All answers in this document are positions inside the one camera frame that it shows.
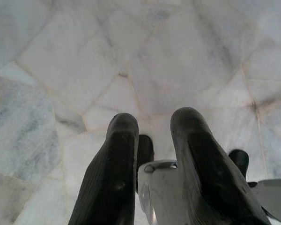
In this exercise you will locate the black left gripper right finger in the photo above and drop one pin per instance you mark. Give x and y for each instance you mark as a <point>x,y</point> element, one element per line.
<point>208,164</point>

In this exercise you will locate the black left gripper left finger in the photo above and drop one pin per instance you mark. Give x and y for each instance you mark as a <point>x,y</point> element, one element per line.
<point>117,164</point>

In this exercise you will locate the black robot foot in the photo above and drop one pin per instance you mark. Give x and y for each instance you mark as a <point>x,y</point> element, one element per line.
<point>238,159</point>
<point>145,147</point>

